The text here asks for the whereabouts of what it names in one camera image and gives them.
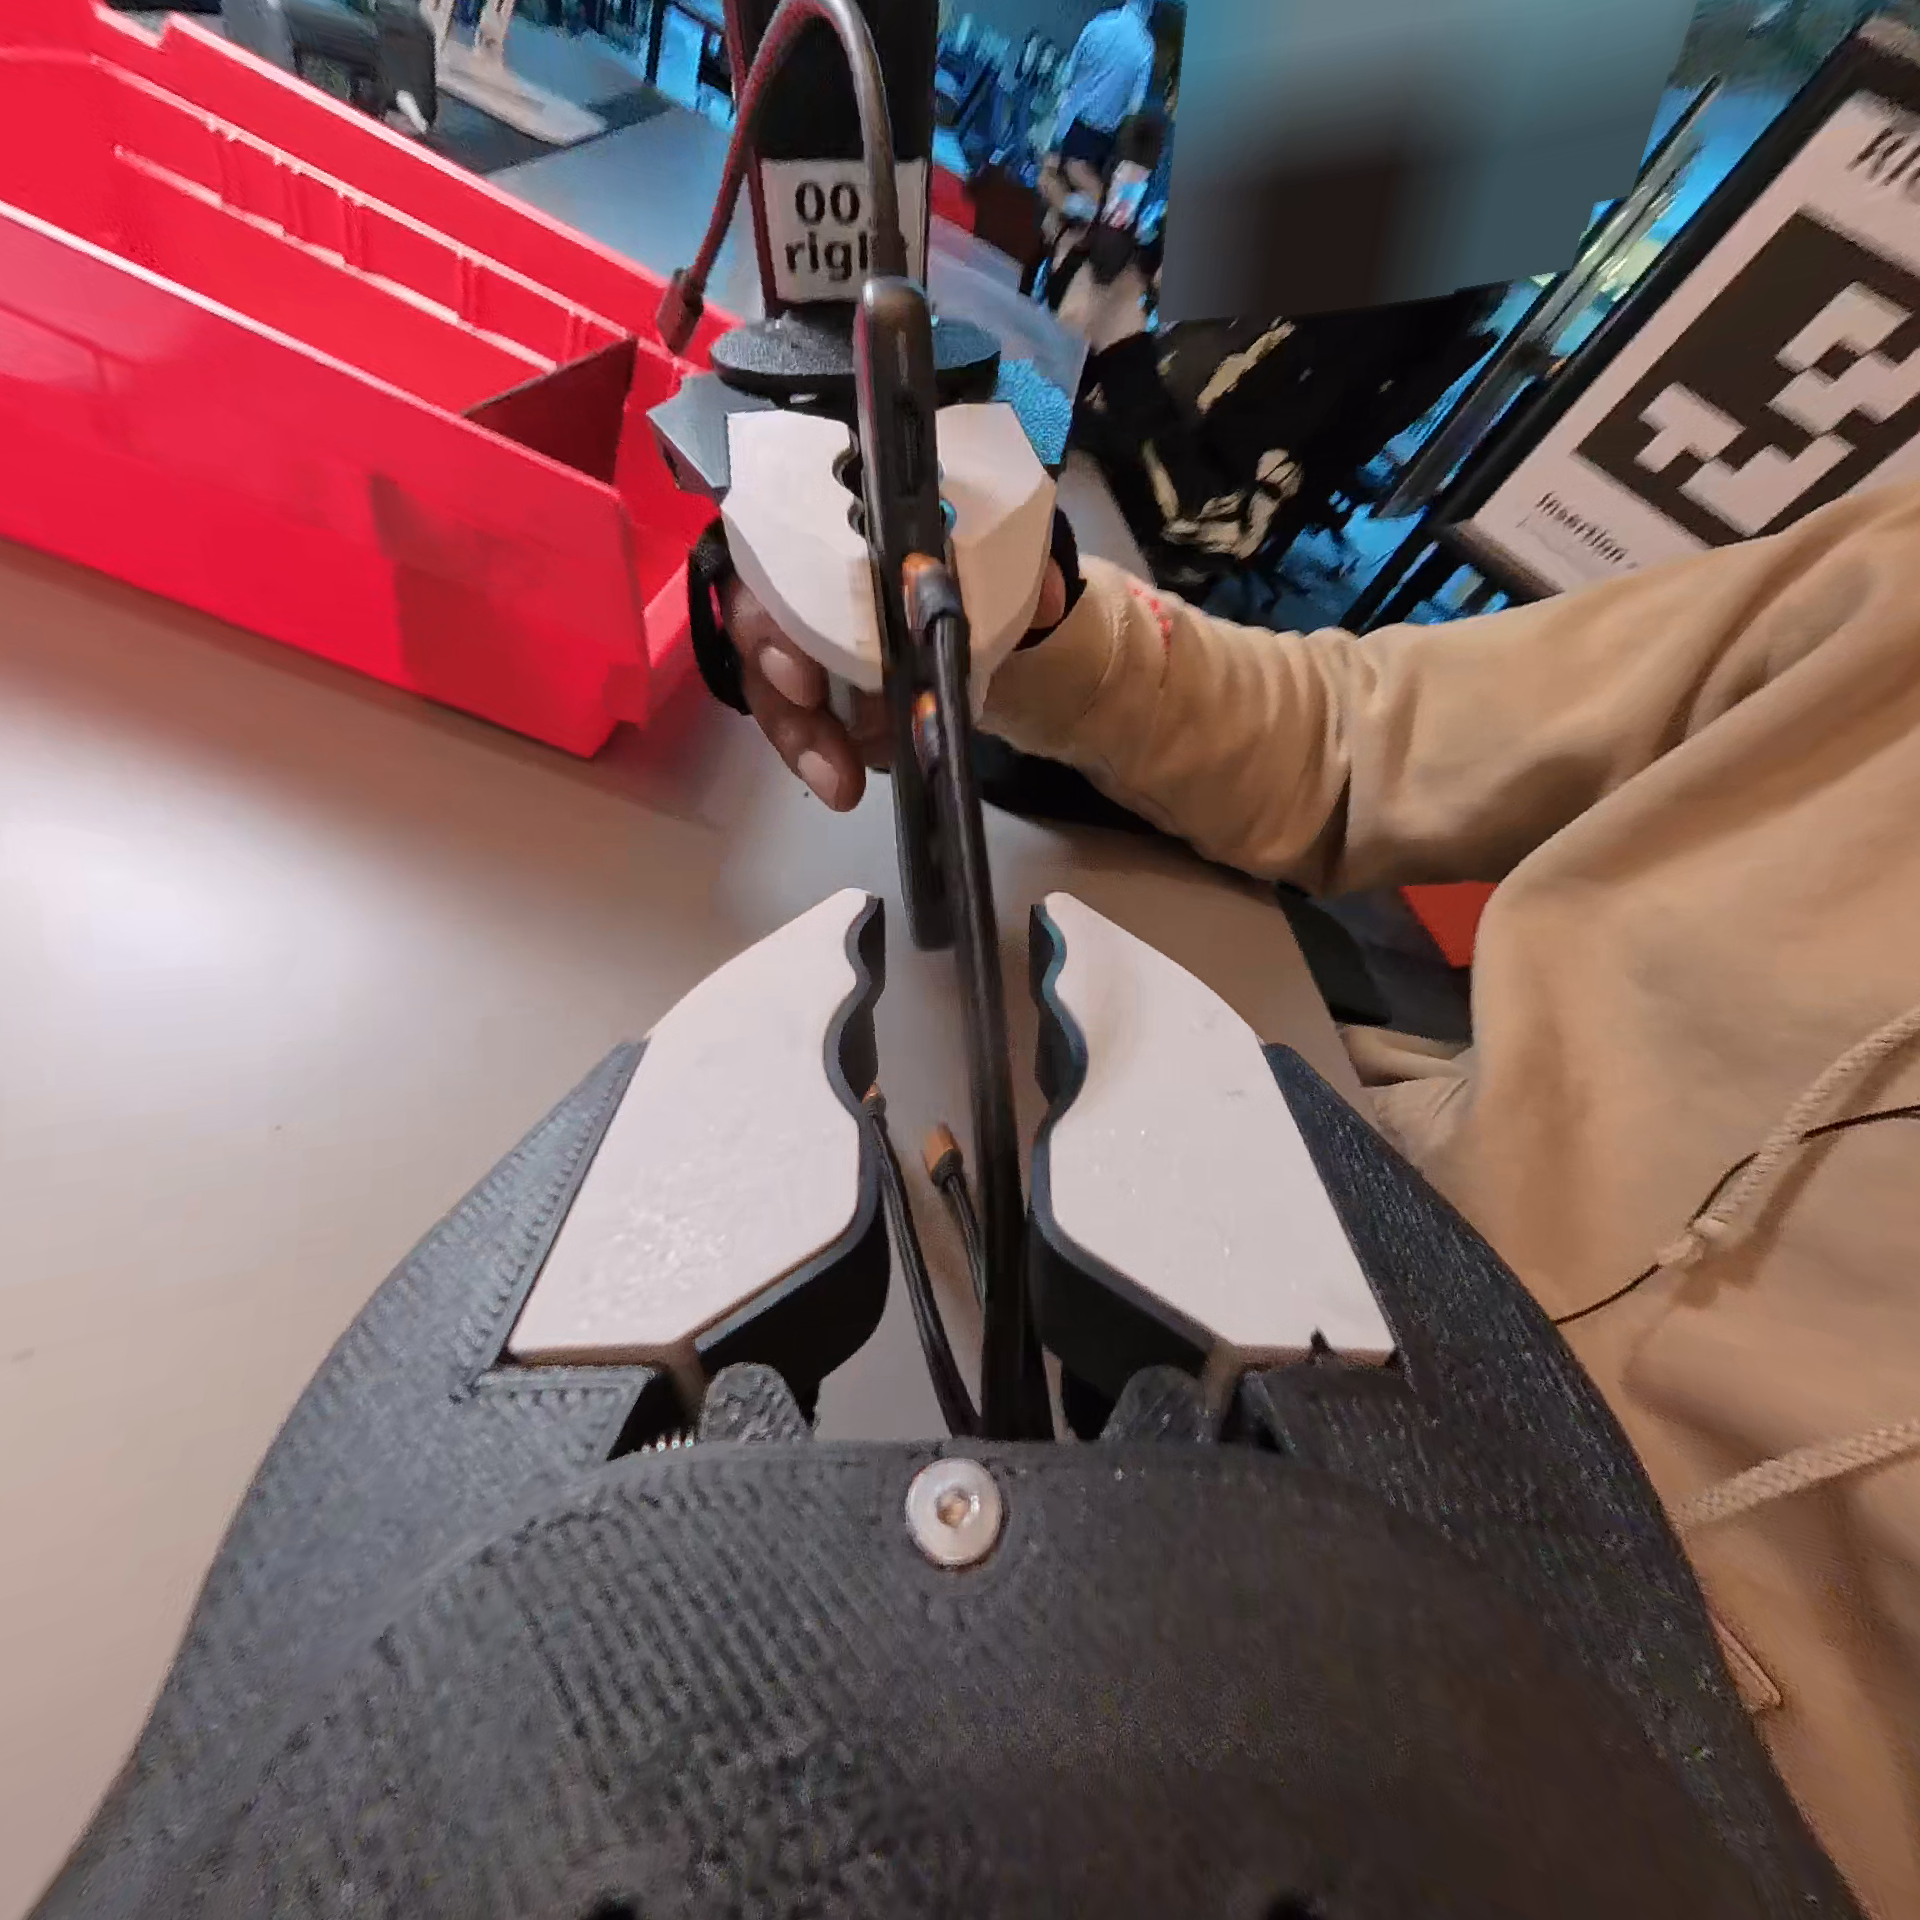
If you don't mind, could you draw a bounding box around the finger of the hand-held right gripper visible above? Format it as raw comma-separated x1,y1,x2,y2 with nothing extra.
720,407,888,683
937,399,1064,722

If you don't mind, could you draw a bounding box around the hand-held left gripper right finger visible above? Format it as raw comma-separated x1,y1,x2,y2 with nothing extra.
1028,891,1401,1426

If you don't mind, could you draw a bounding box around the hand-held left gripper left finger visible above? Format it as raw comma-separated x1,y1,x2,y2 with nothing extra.
509,886,895,1424

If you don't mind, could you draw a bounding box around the black hub cable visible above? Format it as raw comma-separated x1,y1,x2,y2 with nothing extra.
780,0,921,290

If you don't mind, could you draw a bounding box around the black cable orange plug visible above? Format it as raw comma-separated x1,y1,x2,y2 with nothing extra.
857,687,1000,1433
901,546,1052,1441

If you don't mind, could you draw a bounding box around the red plastic bin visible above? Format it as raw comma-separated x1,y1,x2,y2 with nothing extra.
0,0,740,758

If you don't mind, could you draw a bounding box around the person's right forearm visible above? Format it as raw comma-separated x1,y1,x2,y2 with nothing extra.
976,479,1920,902

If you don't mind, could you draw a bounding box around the person's right hand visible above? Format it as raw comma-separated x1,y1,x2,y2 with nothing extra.
719,576,903,815

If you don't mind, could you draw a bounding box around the white wooden document stand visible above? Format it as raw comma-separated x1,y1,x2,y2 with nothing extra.
428,0,663,147

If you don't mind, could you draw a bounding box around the person's beige hoodie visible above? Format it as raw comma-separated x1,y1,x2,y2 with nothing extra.
1343,809,1920,1920

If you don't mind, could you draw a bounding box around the black white marker sign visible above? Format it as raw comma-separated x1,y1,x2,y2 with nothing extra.
1441,15,1920,601

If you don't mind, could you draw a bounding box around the red camera cable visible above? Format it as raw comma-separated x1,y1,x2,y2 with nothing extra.
657,0,818,352

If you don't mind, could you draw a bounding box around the black earphone wire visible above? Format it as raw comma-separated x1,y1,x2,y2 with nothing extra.
1552,1101,1920,1327

